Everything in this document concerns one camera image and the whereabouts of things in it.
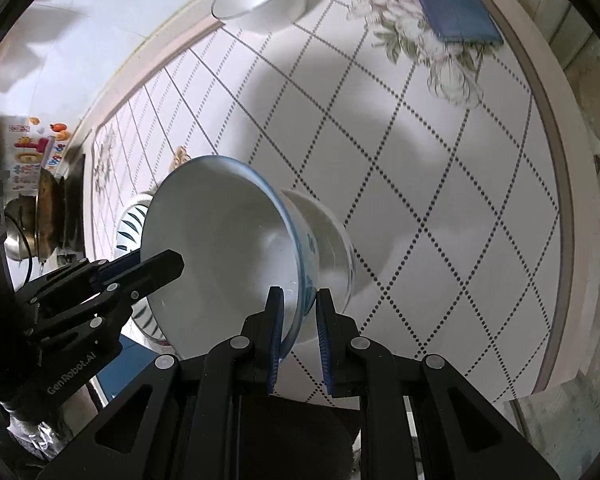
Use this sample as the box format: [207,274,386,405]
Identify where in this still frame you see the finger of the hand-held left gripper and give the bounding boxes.
[14,249,144,307]
[26,249,186,342]

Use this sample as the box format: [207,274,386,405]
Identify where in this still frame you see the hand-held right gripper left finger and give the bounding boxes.
[37,285,286,480]

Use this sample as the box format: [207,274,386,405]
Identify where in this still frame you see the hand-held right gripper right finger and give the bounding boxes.
[315,287,561,480]

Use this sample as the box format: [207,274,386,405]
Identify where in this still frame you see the blue striped plate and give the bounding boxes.
[116,195,174,347]

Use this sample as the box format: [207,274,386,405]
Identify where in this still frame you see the white bowl with blue pattern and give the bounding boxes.
[141,156,324,359]

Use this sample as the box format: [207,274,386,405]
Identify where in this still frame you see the blue base cabinet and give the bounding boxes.
[101,335,152,402]

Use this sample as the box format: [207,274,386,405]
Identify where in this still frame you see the black glass cooktop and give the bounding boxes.
[61,152,88,255]

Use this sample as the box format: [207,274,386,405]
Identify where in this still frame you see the stainless steel steamer pot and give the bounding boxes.
[2,197,41,262]

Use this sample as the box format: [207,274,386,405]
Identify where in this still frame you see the diamond pattern floral tablecloth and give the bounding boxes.
[82,0,597,402]

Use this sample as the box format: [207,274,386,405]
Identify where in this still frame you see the blue smartphone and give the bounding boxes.
[397,0,504,45]

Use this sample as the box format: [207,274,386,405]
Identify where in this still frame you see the dark wok with steel handle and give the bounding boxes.
[35,167,67,262]

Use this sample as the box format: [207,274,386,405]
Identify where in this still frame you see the colourful wall stickers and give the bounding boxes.
[7,117,74,192]

